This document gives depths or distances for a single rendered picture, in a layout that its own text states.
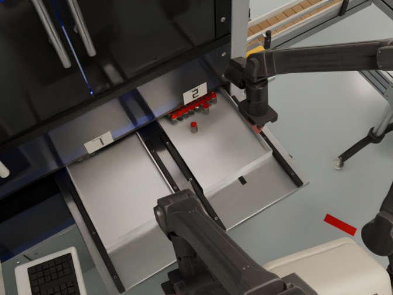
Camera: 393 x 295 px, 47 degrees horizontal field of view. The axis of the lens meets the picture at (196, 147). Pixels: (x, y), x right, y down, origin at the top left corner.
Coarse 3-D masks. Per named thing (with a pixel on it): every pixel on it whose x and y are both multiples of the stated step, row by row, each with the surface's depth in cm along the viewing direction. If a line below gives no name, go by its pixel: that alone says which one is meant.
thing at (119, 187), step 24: (120, 144) 152; (144, 144) 148; (72, 168) 149; (96, 168) 148; (120, 168) 148; (144, 168) 147; (96, 192) 144; (120, 192) 144; (144, 192) 143; (168, 192) 143; (96, 216) 140; (120, 216) 140; (144, 216) 139; (120, 240) 135
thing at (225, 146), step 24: (216, 96) 160; (168, 120) 156; (192, 120) 156; (216, 120) 155; (240, 120) 154; (192, 144) 151; (216, 144) 150; (240, 144) 150; (264, 144) 147; (192, 168) 146; (216, 168) 146; (240, 168) 142
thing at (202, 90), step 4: (204, 84) 143; (196, 88) 142; (200, 88) 143; (204, 88) 144; (188, 92) 142; (192, 92) 143; (200, 92) 145; (204, 92) 146; (184, 96) 142; (188, 96) 143; (200, 96) 147; (184, 100) 144; (188, 100) 145; (192, 100) 146; (184, 104) 146
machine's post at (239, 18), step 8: (232, 0) 120; (240, 0) 121; (248, 0) 123; (232, 8) 122; (240, 8) 124; (248, 8) 125; (232, 16) 125; (240, 16) 126; (248, 16) 128; (232, 24) 127; (240, 24) 129; (232, 32) 130; (240, 32) 132; (232, 40) 133; (240, 40) 135; (232, 48) 136; (240, 48) 138; (232, 56) 139; (240, 56) 142; (232, 88) 154
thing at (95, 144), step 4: (108, 132) 135; (100, 136) 135; (104, 136) 136; (108, 136) 137; (92, 140) 134; (96, 140) 135; (104, 140) 138; (108, 140) 139; (112, 140) 140; (84, 144) 134; (88, 144) 135; (92, 144) 136; (96, 144) 137; (100, 144) 138; (104, 144) 139; (88, 148) 136; (92, 148) 137; (96, 148) 139; (88, 152) 138
